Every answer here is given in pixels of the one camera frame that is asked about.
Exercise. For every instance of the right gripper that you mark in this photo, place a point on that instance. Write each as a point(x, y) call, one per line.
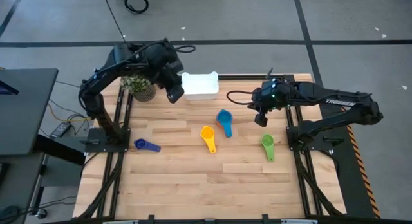
point(272, 95)

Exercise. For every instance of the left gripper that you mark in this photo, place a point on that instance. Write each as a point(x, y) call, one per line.
point(170, 72)

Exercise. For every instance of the green measuring cup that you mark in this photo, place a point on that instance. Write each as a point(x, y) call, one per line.
point(267, 142)

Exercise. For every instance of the light blue measuring cup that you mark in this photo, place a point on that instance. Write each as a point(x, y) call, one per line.
point(224, 117)

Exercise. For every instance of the yellow measuring cup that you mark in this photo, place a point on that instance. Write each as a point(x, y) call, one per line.
point(207, 134)

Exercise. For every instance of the small dark blue measuring cup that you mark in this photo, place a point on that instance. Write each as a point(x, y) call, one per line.
point(140, 143)

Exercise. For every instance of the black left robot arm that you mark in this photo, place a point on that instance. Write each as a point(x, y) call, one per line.
point(103, 72)

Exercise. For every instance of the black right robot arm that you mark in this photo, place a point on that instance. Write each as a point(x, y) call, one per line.
point(338, 101)

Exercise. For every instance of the white plastic basket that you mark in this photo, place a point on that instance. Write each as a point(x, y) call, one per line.
point(199, 85)

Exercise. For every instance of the artificial plant in striped pot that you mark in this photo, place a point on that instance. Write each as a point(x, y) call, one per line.
point(141, 89)

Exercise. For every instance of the black platform with hazard stripe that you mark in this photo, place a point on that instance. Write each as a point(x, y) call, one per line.
point(351, 185)

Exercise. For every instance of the black power adapter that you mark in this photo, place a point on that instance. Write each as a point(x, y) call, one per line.
point(60, 130)

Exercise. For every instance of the black desk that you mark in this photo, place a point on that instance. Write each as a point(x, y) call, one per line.
point(29, 114)

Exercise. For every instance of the dark screen device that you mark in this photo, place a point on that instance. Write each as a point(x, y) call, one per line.
point(6, 89)

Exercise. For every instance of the black caster wheel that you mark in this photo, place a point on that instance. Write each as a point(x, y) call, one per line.
point(42, 213)

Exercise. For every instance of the black cart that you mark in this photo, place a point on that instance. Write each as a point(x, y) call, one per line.
point(16, 185)

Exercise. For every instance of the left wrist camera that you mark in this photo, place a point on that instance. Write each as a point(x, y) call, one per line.
point(175, 94)

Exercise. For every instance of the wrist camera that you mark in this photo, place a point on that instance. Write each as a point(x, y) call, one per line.
point(175, 94)
point(261, 119)

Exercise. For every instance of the small black bracket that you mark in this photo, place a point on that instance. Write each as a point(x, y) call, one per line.
point(269, 73)

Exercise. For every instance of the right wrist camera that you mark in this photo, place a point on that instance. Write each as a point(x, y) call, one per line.
point(261, 119)

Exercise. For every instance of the black aluminium table frame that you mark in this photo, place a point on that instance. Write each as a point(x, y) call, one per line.
point(241, 77)

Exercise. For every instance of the black frame clamp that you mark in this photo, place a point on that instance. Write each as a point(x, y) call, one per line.
point(150, 219)
point(265, 218)

